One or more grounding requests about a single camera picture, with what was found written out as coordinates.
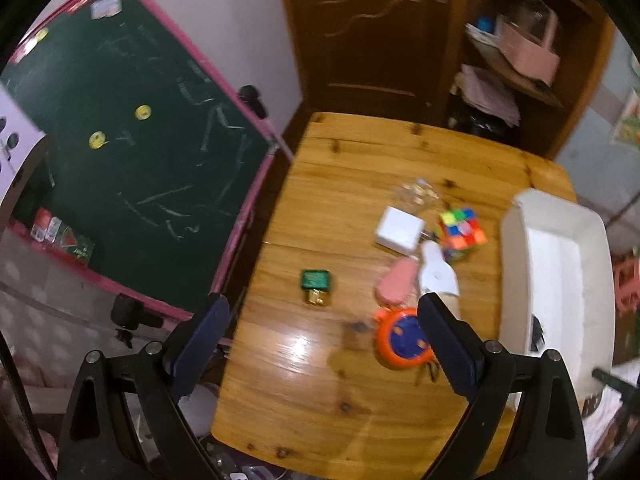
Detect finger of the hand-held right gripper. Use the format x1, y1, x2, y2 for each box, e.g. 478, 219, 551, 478
591, 367, 640, 397

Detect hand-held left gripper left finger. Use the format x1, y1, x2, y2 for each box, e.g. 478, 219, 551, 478
57, 292, 231, 480

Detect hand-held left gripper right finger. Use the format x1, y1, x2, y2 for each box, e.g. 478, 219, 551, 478
417, 292, 588, 480

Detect orange blue round toy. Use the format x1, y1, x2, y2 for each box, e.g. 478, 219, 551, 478
372, 306, 437, 372

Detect white plastic device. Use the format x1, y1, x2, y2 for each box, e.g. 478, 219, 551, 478
417, 241, 461, 301

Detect pink oval case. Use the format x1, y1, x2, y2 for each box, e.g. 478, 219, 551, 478
376, 257, 418, 307

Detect black car key fob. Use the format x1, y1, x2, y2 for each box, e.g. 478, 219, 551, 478
529, 314, 546, 352

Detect multicoloured puzzle cube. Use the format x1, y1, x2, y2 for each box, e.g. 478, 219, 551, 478
437, 207, 488, 263

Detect white plastic bin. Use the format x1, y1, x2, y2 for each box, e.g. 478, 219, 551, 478
500, 187, 613, 411

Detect white square box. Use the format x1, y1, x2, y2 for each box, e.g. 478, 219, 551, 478
375, 206, 426, 252

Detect green and gold box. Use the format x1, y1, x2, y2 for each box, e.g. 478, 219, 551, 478
300, 269, 335, 307

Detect clear plastic wrapper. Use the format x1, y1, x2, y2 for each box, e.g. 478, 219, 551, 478
395, 177, 441, 208

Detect black easel clamp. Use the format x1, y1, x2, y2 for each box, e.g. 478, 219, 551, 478
110, 292, 167, 347

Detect pink plastic stool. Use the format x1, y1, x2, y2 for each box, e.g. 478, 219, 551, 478
612, 247, 640, 315

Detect pink framed green chalkboard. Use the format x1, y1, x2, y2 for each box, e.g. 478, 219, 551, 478
0, 0, 281, 321

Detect small red white boxes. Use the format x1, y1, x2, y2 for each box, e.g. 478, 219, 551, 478
30, 207, 64, 242

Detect black item under shelf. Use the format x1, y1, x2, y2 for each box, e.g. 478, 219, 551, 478
447, 109, 507, 137

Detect black easel knob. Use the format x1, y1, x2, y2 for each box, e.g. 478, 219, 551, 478
239, 85, 268, 120

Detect folded pink cloth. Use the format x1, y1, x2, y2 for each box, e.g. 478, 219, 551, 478
455, 64, 522, 128

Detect white dotted paper sheet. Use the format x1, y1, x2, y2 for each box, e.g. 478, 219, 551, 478
0, 80, 47, 201

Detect brown wooden shelf unit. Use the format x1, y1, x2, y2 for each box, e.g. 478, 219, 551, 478
445, 0, 617, 161

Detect brown wooden door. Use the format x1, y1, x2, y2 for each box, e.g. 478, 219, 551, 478
275, 0, 468, 126

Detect white sticker on chalkboard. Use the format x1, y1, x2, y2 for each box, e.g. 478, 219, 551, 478
90, 0, 124, 20

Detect bookshelf print wall poster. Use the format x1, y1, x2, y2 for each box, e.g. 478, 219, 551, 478
612, 87, 640, 152

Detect pink basket with handle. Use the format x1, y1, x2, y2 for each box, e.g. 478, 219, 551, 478
500, 0, 561, 87

